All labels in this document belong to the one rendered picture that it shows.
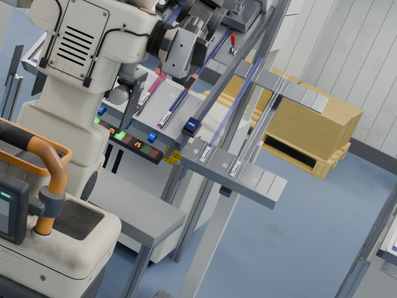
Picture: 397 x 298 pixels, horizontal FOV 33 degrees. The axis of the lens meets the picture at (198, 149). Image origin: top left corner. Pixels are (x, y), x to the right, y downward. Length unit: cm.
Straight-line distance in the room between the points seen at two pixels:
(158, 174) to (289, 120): 218
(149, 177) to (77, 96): 117
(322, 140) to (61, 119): 326
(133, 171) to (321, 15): 302
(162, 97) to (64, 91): 83
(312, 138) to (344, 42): 115
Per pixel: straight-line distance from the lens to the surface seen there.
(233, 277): 320
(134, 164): 283
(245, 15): 263
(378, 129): 573
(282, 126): 485
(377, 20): 563
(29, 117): 176
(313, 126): 480
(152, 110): 245
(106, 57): 160
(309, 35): 554
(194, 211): 300
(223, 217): 249
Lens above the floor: 155
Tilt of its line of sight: 20 degrees down
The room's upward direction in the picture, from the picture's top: 22 degrees clockwise
